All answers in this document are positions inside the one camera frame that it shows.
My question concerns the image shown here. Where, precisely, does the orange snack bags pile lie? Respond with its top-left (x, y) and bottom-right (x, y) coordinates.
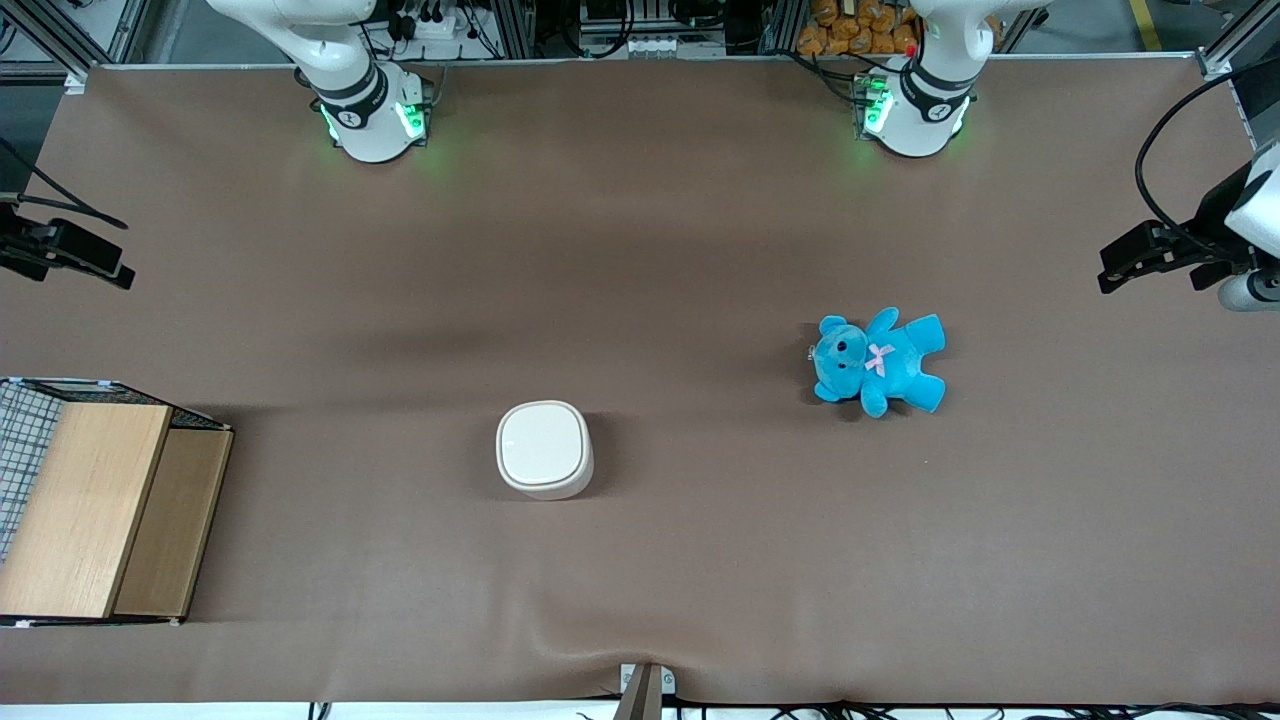
top-left (797, 0), bottom-right (921, 57)

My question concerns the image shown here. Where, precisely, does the white power strip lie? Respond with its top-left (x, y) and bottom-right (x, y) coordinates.
top-left (395, 0), bottom-right (481, 43)

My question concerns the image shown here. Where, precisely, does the wooden shelf with wire basket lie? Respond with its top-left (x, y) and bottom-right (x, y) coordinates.
top-left (0, 378), bottom-right (236, 628)

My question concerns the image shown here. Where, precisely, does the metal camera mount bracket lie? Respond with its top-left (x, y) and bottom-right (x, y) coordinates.
top-left (612, 663), bottom-right (678, 720)

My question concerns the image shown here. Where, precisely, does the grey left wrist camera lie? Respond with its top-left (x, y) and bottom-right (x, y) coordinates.
top-left (1217, 268), bottom-right (1280, 313)

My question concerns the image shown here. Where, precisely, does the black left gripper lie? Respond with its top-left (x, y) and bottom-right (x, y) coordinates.
top-left (1098, 160), bottom-right (1259, 294)

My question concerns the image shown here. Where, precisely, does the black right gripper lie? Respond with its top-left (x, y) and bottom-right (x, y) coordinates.
top-left (0, 220), bottom-right (136, 291)

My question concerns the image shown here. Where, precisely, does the aluminium frame post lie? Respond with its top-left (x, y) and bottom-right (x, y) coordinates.
top-left (1198, 0), bottom-right (1280, 81)
top-left (0, 0), bottom-right (151, 93)

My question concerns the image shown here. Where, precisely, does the brown table cloth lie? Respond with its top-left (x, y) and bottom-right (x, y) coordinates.
top-left (0, 55), bottom-right (1280, 707)

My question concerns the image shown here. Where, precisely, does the white wire mesh panel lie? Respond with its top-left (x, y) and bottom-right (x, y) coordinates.
top-left (0, 380), bottom-right (67, 561)

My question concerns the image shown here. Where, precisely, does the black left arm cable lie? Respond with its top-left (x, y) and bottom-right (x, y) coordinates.
top-left (1135, 68), bottom-right (1280, 256)

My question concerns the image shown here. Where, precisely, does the white trash can swing lid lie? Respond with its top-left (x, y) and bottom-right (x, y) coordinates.
top-left (500, 403), bottom-right (588, 485)

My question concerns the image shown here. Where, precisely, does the blue teddy bear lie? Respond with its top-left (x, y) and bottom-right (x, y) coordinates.
top-left (808, 307), bottom-right (948, 419)

